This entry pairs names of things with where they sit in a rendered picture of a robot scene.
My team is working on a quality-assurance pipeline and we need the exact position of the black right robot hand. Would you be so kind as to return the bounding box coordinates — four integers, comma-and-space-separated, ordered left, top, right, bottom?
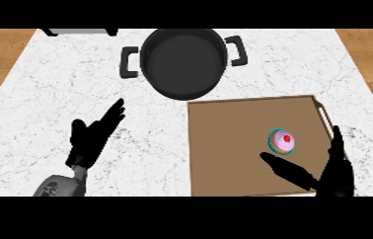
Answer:
259, 124, 356, 198

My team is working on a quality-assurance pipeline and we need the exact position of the pink cupcake with cherry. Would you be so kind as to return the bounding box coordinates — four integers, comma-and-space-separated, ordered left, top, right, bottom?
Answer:
267, 127, 297, 156

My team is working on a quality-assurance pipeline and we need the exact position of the grey appliance with black feet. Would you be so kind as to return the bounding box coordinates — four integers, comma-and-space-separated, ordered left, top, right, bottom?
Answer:
39, 29, 119, 38

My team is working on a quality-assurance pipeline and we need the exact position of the brown wooden tray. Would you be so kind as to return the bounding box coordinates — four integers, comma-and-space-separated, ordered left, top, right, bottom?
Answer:
185, 94, 349, 198

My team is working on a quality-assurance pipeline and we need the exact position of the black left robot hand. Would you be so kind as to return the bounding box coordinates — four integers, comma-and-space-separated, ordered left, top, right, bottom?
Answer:
63, 97, 126, 170

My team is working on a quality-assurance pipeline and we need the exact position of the black pot with handles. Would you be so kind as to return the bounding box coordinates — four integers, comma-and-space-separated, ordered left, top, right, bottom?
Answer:
118, 29, 249, 102

